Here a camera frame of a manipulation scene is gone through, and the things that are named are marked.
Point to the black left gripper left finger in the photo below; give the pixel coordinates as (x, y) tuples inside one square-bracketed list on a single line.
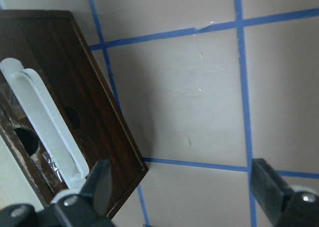
[(86, 206)]

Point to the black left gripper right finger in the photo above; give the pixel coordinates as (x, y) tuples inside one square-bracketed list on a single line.
[(284, 205)]

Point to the dark wooden drawer cabinet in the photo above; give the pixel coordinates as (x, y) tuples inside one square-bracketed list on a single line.
[(51, 43)]

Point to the brown paper table mat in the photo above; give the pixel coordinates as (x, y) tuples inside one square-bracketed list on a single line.
[(205, 86)]

